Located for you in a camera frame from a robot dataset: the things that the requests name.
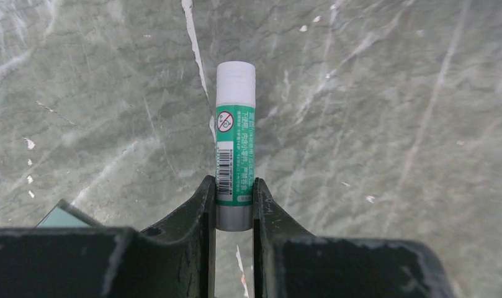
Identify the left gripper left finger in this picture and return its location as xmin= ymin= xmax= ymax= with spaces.
xmin=0 ymin=175 xmax=215 ymax=297

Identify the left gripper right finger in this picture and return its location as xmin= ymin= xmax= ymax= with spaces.
xmin=253 ymin=178 xmax=454 ymax=298

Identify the teal envelope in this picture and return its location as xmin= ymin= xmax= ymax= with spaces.
xmin=36 ymin=199 xmax=103 ymax=228

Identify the green white glue stick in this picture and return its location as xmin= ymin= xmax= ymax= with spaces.
xmin=215 ymin=61 xmax=256 ymax=232

